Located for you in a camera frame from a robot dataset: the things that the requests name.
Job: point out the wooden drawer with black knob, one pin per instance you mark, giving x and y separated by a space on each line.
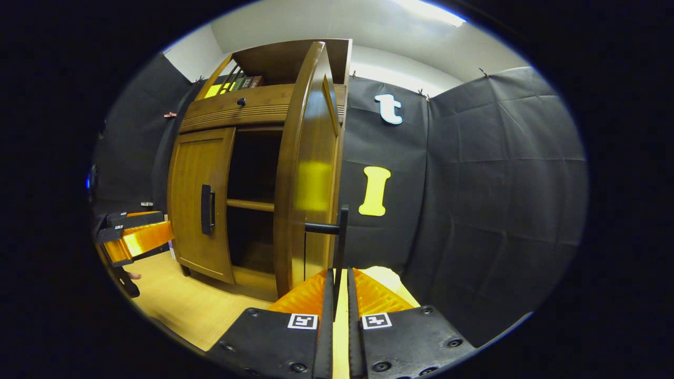
226 108

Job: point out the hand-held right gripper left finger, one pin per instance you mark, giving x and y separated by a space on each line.
326 337

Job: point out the reddish brown book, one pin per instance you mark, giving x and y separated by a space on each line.
257 81

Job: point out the grey-brown book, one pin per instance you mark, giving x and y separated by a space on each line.
248 82

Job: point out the wooden cabinet door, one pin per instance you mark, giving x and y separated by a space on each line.
310 158
189 200

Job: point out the wooden double-door shoe cabinet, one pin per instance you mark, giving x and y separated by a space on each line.
274 63

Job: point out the ceiling light panel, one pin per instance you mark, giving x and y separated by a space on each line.
432 11

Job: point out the wooden inner shelf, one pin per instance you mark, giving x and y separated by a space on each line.
250 205

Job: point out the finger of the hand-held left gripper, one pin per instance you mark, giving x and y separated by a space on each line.
137 219
109 234

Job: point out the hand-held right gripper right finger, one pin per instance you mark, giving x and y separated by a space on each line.
354 337

